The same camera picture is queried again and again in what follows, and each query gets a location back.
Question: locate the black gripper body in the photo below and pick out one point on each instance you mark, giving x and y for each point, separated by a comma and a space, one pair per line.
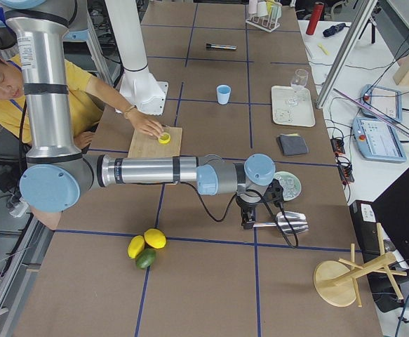
247, 206

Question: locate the yellow lemon half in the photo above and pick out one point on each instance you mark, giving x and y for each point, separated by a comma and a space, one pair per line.
165, 138

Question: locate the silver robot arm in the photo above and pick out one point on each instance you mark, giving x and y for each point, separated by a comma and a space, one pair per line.
58, 173

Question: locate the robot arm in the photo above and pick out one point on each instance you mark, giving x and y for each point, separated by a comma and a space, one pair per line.
138, 84

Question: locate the whole yellow lemon upper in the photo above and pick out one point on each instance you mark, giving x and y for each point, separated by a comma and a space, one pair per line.
155, 238

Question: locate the whole yellow lemon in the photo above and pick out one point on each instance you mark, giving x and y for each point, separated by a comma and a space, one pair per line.
155, 238
136, 246

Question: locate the wooden cup tree stand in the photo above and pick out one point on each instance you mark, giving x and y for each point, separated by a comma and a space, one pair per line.
336, 281

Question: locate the whole yellow lemon lower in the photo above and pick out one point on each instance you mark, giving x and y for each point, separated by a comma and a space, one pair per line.
136, 246

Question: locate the light blue plastic cup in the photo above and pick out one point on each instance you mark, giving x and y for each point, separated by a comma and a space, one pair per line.
223, 93

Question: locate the person's right hand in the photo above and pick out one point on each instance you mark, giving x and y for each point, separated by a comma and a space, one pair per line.
144, 123

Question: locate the green bowl of ice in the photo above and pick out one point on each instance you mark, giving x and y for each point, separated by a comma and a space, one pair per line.
290, 183

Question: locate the stainless steel ice scoop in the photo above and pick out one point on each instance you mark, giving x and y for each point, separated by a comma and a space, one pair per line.
291, 222

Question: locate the grey folded cloth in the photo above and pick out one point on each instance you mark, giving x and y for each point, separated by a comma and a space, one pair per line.
292, 144

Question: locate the bamboo cutting board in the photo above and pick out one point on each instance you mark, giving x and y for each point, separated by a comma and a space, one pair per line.
145, 146

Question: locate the green lime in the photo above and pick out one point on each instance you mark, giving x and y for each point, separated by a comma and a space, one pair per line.
145, 258

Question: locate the cream bear serving tray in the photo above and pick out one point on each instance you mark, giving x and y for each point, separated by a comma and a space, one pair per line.
291, 108

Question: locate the clear wine glass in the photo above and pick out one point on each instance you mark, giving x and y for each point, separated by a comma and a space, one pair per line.
297, 83

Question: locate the near blue teach pendant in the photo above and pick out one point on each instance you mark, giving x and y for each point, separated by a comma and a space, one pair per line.
377, 141

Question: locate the blue teach pendant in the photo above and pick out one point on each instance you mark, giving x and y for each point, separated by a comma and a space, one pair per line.
382, 100
377, 141

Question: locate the black laptop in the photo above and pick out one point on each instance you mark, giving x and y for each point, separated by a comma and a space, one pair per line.
391, 210

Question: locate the far blue teach pendant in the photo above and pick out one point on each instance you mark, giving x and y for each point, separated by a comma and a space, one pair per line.
382, 100

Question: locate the folded dark blue umbrella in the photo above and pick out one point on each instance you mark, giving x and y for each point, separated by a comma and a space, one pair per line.
334, 29

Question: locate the red thermos bottle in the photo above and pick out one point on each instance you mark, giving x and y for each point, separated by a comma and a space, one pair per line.
317, 13

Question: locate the person in yellow shirt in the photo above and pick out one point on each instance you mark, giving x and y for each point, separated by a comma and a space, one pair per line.
82, 86

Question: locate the green handled reacher grabber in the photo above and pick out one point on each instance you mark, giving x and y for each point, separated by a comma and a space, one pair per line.
379, 115

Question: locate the white wire cup rack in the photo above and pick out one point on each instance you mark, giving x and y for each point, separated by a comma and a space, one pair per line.
264, 15

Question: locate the aluminium frame post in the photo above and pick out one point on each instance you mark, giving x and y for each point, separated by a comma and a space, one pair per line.
365, 10

